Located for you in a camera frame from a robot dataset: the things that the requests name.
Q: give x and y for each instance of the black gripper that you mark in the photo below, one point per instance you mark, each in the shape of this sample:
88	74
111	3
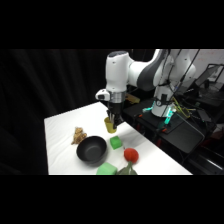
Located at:
115	108

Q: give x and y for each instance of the yellow cup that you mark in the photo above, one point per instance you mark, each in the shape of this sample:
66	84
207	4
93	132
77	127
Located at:
108	127

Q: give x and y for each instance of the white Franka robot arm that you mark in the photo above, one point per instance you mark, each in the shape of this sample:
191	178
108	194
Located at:
146	71

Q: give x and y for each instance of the black bowl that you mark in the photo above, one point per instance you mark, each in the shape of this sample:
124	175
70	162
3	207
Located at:
91	150

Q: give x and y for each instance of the small green cube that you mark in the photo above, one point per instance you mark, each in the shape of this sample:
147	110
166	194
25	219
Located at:
115	142

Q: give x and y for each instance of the brown plush toy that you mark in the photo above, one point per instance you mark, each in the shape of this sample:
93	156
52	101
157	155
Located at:
78	135

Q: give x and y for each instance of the red plush ball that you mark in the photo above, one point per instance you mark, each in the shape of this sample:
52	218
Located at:
131	155

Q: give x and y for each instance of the large green cube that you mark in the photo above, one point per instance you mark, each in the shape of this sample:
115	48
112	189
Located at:
106	169

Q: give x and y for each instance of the orange clamp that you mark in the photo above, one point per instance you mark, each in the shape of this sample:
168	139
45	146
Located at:
163	130

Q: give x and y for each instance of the black curtain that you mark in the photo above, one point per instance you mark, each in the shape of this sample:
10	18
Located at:
40	100

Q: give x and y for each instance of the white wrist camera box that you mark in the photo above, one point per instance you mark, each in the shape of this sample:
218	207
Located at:
102	95

